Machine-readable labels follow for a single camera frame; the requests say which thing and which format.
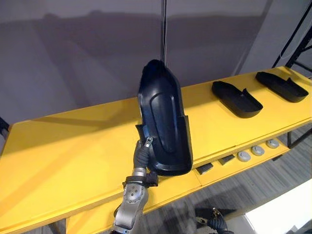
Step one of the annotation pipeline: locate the small black block part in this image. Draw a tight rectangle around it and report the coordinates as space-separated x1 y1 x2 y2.
217 155 236 166
195 163 214 175

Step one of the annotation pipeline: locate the black hanging cable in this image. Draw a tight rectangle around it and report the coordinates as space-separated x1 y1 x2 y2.
160 0 168 64

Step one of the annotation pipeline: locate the black shelf post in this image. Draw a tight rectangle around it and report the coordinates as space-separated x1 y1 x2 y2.
0 116 10 140

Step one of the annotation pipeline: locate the black metal rack frame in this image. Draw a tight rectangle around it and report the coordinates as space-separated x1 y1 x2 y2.
272 0 312 79

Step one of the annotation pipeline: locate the yellow shelf top board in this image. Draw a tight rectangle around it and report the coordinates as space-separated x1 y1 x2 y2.
0 65 312 233

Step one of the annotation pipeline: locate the black shelf leg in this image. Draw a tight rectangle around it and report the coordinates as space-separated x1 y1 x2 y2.
287 124 312 149

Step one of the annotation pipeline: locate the white table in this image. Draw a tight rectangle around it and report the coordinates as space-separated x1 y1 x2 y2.
243 179 312 234

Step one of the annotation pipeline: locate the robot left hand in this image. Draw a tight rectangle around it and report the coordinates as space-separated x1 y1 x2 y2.
133 136 155 175

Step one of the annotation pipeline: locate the yellow shelf lower board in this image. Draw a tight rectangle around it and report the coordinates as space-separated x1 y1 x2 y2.
65 139 292 234

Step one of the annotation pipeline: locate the black wrist clamp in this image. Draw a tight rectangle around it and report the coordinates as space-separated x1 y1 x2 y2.
122 171 159 188

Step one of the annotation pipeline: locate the yellow shelf board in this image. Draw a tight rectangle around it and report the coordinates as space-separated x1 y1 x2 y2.
65 139 292 234
0 65 312 233

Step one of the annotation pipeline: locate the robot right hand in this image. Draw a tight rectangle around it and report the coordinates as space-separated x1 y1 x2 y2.
195 207 233 234

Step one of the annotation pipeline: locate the black plastic housing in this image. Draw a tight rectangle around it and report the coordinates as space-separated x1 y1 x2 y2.
137 59 194 176
255 71 310 103
211 80 264 119

